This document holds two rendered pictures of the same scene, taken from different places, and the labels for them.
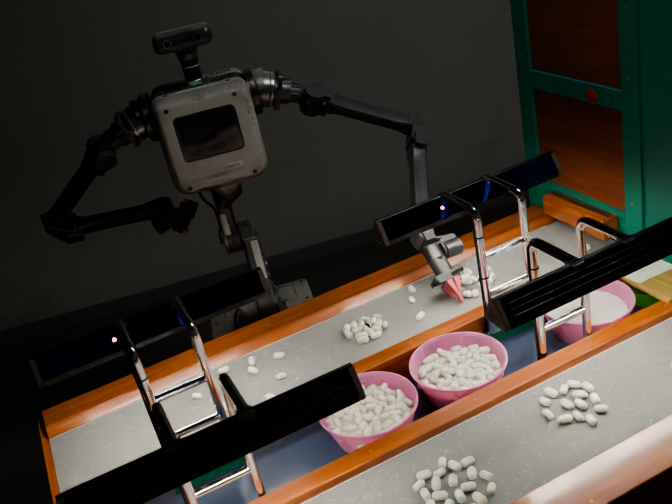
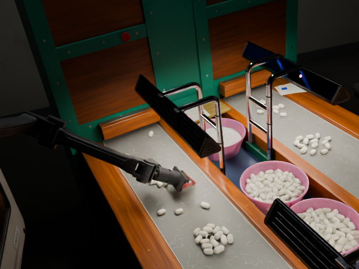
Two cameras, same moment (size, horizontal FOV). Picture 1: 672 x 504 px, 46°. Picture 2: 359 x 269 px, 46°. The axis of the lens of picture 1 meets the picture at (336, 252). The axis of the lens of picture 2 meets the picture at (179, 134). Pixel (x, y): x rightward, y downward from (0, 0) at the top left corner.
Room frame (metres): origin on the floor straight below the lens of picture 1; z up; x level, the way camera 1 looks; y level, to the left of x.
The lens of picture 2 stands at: (2.13, 1.00, 1.86)
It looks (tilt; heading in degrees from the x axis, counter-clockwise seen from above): 32 degrees down; 268
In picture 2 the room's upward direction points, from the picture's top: 9 degrees counter-clockwise
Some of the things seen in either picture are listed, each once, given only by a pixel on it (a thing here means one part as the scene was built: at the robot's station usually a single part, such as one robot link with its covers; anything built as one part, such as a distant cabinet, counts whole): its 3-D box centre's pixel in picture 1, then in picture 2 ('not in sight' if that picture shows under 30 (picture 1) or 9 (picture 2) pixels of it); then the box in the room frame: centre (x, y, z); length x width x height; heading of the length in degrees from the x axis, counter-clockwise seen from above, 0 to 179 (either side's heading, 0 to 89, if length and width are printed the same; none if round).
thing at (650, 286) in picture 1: (644, 271); (196, 113); (1.96, -0.88, 0.77); 0.33 x 0.15 x 0.01; 19
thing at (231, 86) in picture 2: not in sight; (245, 81); (1.66, -1.04, 0.83); 0.30 x 0.06 x 0.07; 19
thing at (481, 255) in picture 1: (490, 258); (194, 140); (2.02, -0.44, 0.90); 0.20 x 0.19 x 0.45; 109
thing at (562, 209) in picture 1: (579, 214); (130, 121); (2.30, -0.81, 0.83); 0.30 x 0.06 x 0.07; 19
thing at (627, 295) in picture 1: (587, 312); (218, 140); (1.89, -0.67, 0.72); 0.27 x 0.27 x 0.10
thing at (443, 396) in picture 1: (459, 373); (273, 190); (1.74, -0.26, 0.72); 0.27 x 0.27 x 0.10
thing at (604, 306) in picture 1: (587, 316); (218, 142); (1.89, -0.67, 0.71); 0.22 x 0.22 x 0.06
